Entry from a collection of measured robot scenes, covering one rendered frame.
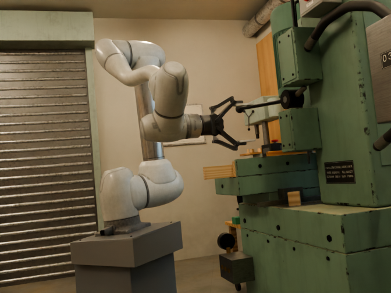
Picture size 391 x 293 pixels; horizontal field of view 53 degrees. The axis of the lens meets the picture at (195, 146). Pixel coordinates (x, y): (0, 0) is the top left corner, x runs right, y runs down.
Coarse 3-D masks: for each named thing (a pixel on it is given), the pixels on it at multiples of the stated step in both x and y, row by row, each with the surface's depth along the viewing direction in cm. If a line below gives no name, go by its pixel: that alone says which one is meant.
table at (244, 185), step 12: (216, 180) 139; (228, 180) 129; (240, 180) 121; (252, 180) 123; (264, 180) 124; (276, 180) 125; (288, 180) 126; (300, 180) 128; (312, 180) 129; (216, 192) 140; (228, 192) 129; (240, 192) 121; (252, 192) 122; (264, 192) 124
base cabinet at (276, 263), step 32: (256, 256) 131; (288, 256) 111; (320, 256) 97; (352, 256) 88; (384, 256) 91; (256, 288) 133; (288, 288) 113; (320, 288) 98; (352, 288) 88; (384, 288) 90
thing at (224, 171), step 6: (204, 168) 122; (210, 168) 122; (216, 168) 123; (222, 168) 124; (228, 168) 124; (204, 174) 123; (210, 174) 122; (216, 174) 123; (222, 174) 123; (228, 174) 124
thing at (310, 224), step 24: (240, 216) 141; (264, 216) 124; (288, 216) 110; (312, 216) 99; (336, 216) 90; (360, 216) 90; (384, 216) 92; (312, 240) 99; (336, 240) 90; (360, 240) 89; (384, 240) 91
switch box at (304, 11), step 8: (320, 0) 98; (328, 0) 98; (336, 0) 99; (304, 8) 104; (312, 8) 101; (320, 8) 101; (328, 8) 102; (304, 16) 106; (312, 16) 107; (320, 16) 107
